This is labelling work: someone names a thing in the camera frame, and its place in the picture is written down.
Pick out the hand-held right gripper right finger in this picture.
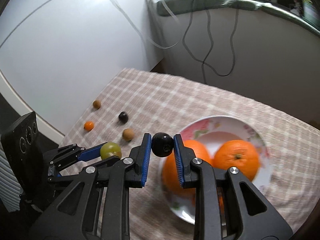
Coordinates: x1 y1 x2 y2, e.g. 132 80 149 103
173 134 293 240

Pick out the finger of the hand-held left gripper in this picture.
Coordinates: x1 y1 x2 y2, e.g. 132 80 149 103
59 144 105 164
54 156 122 180

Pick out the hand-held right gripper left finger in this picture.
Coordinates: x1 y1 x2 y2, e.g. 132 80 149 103
29 133 152 240

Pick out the large smooth orange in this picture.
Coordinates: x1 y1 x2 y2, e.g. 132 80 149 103
162 140 213 198

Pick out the green plum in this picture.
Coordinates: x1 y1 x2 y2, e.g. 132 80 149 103
100 142 122 160

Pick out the large bumpy orange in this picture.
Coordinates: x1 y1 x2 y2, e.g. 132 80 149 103
213 140 260 182

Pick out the floral rimmed white plate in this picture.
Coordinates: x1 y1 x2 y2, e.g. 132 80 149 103
161 115 272 225

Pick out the white radiator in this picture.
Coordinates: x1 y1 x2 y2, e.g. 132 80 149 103
0 147 22 212

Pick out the plaid beige blanket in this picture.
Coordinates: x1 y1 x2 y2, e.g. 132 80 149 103
59 67 320 240

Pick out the white cabinet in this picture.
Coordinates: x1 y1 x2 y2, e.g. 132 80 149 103
0 0 165 140

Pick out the grey window sill cushion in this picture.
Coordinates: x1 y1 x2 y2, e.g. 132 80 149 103
156 0 320 34

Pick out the small figurine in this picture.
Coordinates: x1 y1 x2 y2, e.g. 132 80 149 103
291 0 303 14

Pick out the potted spider plant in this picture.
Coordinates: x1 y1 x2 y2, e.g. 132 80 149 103
286 0 320 28

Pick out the long white cable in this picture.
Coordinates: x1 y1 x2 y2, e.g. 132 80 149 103
92 0 180 50

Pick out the white power cord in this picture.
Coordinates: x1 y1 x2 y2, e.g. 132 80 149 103
149 0 180 25

